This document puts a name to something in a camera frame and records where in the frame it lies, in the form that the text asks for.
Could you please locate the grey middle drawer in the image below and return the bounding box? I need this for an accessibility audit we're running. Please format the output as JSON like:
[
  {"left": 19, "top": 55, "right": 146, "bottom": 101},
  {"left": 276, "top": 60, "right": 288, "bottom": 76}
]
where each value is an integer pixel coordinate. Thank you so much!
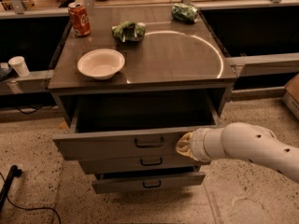
[{"left": 78, "top": 154, "right": 205, "bottom": 174}]

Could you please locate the green chip bag centre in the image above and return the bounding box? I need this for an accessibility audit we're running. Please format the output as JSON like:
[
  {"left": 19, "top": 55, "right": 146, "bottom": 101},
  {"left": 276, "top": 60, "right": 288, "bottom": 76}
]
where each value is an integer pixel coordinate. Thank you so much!
[{"left": 112, "top": 21, "right": 146, "bottom": 43}]

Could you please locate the black top drawer handle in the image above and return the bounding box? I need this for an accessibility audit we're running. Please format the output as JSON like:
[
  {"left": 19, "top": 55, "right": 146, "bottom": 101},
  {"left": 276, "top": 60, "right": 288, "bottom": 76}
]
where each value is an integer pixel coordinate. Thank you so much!
[{"left": 134, "top": 137, "right": 164, "bottom": 148}]

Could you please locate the white paper cup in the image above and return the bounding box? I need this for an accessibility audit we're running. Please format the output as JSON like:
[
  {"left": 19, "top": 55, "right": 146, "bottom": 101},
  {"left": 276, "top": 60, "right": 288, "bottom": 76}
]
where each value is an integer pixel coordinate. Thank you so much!
[{"left": 8, "top": 56, "right": 30, "bottom": 77}]

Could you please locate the black cable on floor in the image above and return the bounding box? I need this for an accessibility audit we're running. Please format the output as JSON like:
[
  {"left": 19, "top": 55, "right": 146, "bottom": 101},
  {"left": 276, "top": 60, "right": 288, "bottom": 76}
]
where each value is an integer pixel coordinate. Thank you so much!
[{"left": 0, "top": 164, "right": 62, "bottom": 224}]

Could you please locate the black bottom drawer handle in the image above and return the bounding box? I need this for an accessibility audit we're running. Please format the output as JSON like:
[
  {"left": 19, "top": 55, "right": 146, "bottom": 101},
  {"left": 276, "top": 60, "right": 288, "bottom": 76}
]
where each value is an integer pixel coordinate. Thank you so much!
[{"left": 142, "top": 180, "right": 162, "bottom": 189}]

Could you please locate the black middle drawer handle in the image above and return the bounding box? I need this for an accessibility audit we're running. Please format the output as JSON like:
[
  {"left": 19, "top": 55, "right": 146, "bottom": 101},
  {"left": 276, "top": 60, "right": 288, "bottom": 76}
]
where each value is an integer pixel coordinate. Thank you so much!
[{"left": 140, "top": 158, "right": 163, "bottom": 166}]

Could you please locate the black drawer handle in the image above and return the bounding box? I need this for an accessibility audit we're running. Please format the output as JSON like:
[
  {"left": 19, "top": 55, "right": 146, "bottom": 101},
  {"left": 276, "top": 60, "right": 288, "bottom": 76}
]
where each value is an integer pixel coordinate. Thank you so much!
[
  {"left": 140, "top": 158, "right": 163, "bottom": 166},
  {"left": 134, "top": 137, "right": 164, "bottom": 148},
  {"left": 142, "top": 180, "right": 162, "bottom": 189}
]

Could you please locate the grey top drawer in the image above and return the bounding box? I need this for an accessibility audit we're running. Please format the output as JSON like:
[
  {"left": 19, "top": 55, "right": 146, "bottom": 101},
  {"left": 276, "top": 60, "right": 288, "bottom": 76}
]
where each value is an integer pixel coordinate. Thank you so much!
[{"left": 53, "top": 91, "right": 219, "bottom": 161}]

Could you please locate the grey drawer cabinet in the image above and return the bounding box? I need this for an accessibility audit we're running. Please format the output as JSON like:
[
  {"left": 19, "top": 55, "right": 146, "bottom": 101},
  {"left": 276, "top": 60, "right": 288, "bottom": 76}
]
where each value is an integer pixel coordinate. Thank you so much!
[{"left": 49, "top": 5, "right": 236, "bottom": 120}]

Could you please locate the green chip bag rear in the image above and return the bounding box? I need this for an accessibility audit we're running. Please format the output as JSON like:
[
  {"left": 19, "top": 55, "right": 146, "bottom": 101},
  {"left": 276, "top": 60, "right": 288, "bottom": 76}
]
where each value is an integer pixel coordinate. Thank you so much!
[{"left": 171, "top": 3, "right": 198, "bottom": 23}]

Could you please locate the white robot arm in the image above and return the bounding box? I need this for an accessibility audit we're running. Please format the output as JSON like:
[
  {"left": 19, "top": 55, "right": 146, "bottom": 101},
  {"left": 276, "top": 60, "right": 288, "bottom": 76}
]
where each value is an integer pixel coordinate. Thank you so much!
[{"left": 176, "top": 122, "right": 299, "bottom": 183}]

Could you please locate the grey bottom drawer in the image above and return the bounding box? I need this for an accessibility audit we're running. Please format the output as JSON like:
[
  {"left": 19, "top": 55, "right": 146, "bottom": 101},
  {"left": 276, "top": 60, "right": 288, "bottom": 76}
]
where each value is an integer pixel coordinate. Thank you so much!
[{"left": 92, "top": 166, "right": 206, "bottom": 194}]

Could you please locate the white bowl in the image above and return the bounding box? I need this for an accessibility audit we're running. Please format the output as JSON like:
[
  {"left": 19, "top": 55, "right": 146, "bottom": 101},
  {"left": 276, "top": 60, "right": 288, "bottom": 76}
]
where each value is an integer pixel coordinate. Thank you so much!
[{"left": 78, "top": 49, "right": 125, "bottom": 80}]

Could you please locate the grey drawer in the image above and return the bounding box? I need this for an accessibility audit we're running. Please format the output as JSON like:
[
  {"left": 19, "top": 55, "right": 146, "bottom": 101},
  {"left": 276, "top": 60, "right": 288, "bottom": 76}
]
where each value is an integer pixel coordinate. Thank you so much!
[
  {"left": 92, "top": 166, "right": 206, "bottom": 194},
  {"left": 78, "top": 154, "right": 205, "bottom": 174},
  {"left": 53, "top": 91, "right": 219, "bottom": 161}
]

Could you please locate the dark plate at left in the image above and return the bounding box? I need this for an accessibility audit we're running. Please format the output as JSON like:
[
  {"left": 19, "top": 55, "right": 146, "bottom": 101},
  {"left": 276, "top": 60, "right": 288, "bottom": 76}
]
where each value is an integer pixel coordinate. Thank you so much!
[{"left": 0, "top": 63, "right": 13, "bottom": 81}]

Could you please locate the green chip bag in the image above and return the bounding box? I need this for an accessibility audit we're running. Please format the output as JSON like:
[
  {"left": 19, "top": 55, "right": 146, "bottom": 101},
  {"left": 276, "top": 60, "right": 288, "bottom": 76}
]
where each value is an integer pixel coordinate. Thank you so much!
[
  {"left": 112, "top": 21, "right": 146, "bottom": 43},
  {"left": 171, "top": 3, "right": 198, "bottom": 23}
]

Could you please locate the cardboard box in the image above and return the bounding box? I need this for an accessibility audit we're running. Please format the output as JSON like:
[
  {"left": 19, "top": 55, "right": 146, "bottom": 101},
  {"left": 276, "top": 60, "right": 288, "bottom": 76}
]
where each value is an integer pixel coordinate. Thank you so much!
[{"left": 282, "top": 74, "right": 299, "bottom": 119}]

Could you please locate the orange soda can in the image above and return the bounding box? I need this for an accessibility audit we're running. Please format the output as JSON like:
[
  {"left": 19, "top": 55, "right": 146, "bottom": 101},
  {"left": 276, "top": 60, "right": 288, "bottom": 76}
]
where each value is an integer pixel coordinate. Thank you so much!
[{"left": 68, "top": 2, "right": 91, "bottom": 36}]

